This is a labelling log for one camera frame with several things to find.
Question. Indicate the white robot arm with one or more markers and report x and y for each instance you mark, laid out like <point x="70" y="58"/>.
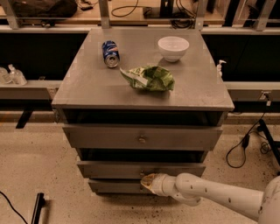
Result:
<point x="263" y="207"/>

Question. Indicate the grey drawer cabinet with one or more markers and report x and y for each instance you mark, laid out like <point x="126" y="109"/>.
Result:
<point x="93" y="93"/>

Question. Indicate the yellow foam padded gripper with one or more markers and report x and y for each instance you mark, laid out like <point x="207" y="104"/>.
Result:
<point x="161" y="184"/>

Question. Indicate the clear plastic bottle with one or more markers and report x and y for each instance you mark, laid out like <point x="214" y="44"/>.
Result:
<point x="17" y="76"/>

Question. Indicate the grey drawer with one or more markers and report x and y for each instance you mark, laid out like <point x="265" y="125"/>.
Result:
<point x="142" y="137"/>
<point x="135" y="170"/>
<point x="128" y="186"/>

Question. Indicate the white pump bottle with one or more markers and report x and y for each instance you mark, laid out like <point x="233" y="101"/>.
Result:
<point x="219" y="67"/>

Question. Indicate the blue soda can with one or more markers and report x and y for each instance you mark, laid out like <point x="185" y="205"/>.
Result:
<point x="110" y="53"/>

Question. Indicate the green chip bag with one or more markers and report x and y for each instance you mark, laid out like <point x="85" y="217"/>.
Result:
<point x="150" y="78"/>

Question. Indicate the white bowl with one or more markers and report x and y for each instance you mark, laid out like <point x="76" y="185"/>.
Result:
<point x="172" y="48"/>

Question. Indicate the black stand leg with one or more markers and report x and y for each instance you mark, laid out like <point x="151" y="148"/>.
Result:
<point x="274" y="145"/>

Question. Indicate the grey top drawer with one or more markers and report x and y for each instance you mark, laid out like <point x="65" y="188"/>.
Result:
<point x="142" y="137"/>

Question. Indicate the black floor bar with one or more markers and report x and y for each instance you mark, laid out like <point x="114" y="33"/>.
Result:
<point x="39" y="204"/>

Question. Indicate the black bag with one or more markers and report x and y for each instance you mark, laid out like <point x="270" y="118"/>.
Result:
<point x="44" y="8"/>

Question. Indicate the grey bottom drawer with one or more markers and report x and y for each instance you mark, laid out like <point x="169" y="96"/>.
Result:
<point x="128" y="186"/>

